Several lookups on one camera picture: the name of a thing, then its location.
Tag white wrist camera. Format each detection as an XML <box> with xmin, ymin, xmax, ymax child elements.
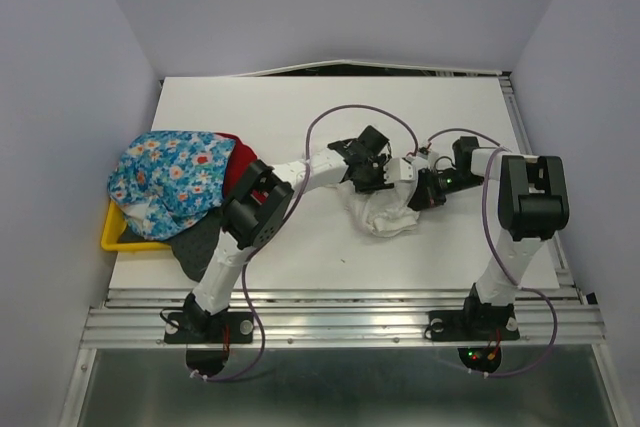
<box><xmin>418</xmin><ymin>146</ymin><xmax>440</xmax><ymax>168</ymax></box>
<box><xmin>383</xmin><ymin>157</ymin><xmax>416</xmax><ymax>184</ymax></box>

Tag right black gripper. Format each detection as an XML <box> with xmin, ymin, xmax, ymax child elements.
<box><xmin>404</xmin><ymin>165</ymin><xmax>483</xmax><ymax>212</ymax></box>

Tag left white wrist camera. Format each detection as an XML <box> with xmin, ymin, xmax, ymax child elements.
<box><xmin>383</xmin><ymin>157</ymin><xmax>416</xmax><ymax>184</ymax></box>

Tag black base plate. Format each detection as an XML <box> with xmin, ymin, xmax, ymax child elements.
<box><xmin>160</xmin><ymin>310</ymin><xmax>254</xmax><ymax>345</ymax></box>
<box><xmin>427</xmin><ymin>310</ymin><xmax>520</xmax><ymax>343</ymax></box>

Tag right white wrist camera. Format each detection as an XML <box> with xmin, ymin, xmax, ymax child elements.
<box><xmin>418</xmin><ymin>146</ymin><xmax>440</xmax><ymax>168</ymax></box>

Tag aluminium rail frame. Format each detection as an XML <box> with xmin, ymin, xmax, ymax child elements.
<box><xmin>59</xmin><ymin>66</ymin><xmax>631</xmax><ymax>427</ymax></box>

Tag yellow plastic tray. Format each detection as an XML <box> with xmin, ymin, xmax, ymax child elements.
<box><xmin>100</xmin><ymin>200</ymin><xmax>170</xmax><ymax>252</ymax></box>

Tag blue floral skirt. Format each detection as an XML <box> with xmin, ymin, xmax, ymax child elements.
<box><xmin>107</xmin><ymin>131</ymin><xmax>236</xmax><ymax>241</ymax></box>

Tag red skirt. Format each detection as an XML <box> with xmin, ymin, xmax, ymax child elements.
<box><xmin>217</xmin><ymin>132</ymin><xmax>258</xmax><ymax>198</ymax></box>

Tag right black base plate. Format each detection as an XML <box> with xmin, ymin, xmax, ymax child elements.
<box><xmin>427</xmin><ymin>310</ymin><xmax>520</xmax><ymax>343</ymax></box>

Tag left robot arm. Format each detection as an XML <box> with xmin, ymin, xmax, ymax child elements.
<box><xmin>179</xmin><ymin>126</ymin><xmax>391</xmax><ymax>341</ymax></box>

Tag white pleated skirt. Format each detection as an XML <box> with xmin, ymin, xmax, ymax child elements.
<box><xmin>299</xmin><ymin>149</ymin><xmax>426</xmax><ymax>239</ymax></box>

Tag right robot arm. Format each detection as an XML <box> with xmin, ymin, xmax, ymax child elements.
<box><xmin>408</xmin><ymin>136</ymin><xmax>570</xmax><ymax>342</ymax></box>

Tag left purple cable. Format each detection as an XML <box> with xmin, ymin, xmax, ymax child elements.
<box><xmin>187</xmin><ymin>104</ymin><xmax>420</xmax><ymax>382</ymax></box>

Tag dark grey dotted skirt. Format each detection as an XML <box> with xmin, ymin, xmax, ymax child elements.
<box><xmin>167</xmin><ymin>213</ymin><xmax>220</xmax><ymax>282</ymax></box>

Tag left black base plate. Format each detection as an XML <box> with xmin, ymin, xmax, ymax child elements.
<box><xmin>160</xmin><ymin>310</ymin><xmax>254</xmax><ymax>345</ymax></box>

